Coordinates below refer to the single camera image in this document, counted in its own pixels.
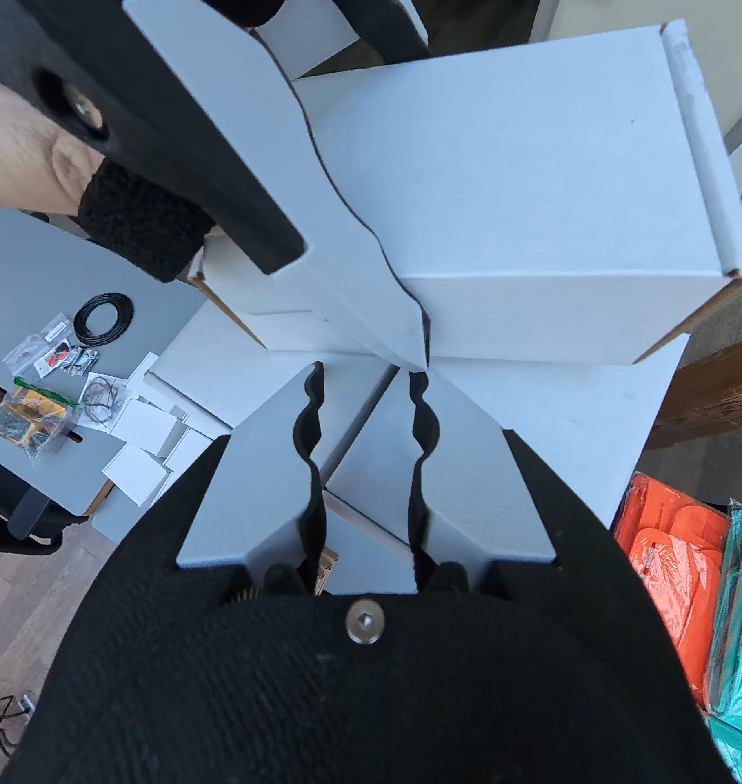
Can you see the wooden pillar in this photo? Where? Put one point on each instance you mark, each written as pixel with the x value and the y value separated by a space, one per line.
pixel 714 392

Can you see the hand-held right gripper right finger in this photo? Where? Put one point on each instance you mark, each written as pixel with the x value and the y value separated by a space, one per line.
pixel 493 508

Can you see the stack of wrapped coloured cloths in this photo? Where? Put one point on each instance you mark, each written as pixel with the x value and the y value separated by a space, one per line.
pixel 683 582

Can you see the person's left hand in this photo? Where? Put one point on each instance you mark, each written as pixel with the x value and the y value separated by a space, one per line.
pixel 22 159

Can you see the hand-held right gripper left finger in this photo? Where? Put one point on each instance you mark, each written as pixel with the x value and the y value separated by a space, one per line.
pixel 242 508

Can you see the pile of white boxes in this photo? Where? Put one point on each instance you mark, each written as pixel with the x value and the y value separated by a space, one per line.
pixel 138 422

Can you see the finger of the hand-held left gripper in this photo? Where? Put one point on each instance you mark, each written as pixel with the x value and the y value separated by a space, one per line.
pixel 285 184
pixel 310 43

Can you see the clear bag of coloured parts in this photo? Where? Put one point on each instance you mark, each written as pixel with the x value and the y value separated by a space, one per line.
pixel 28 416

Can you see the beige door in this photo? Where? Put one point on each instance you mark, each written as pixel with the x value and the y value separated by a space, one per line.
pixel 591 15

